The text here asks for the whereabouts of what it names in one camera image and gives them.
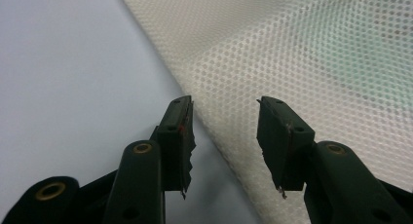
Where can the green garment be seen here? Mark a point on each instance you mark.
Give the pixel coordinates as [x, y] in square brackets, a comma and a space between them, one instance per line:
[363, 58]

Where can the light blue table mat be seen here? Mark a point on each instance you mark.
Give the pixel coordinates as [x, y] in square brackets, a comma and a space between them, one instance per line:
[65, 71]

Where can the beige printed cloth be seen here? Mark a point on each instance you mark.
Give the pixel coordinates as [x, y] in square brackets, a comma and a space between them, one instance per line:
[259, 55]

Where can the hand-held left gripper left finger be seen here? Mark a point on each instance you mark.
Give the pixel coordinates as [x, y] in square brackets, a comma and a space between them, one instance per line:
[175, 152]

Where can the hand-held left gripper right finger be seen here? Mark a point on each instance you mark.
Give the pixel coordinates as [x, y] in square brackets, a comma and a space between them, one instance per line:
[276, 142]

